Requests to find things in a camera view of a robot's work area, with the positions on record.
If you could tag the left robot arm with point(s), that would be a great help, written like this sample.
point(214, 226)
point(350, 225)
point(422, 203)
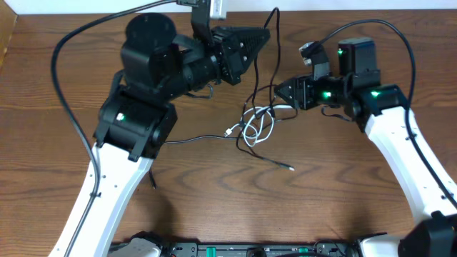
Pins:
point(159, 66)

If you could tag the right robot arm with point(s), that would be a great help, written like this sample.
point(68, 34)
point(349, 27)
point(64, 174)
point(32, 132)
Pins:
point(380, 112)

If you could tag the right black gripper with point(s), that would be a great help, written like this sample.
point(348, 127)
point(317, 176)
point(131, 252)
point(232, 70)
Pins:
point(301, 87)

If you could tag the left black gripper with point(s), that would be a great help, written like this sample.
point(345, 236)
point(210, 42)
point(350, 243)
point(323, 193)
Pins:
point(226, 57)

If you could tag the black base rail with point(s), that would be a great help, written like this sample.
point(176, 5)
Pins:
point(150, 244)

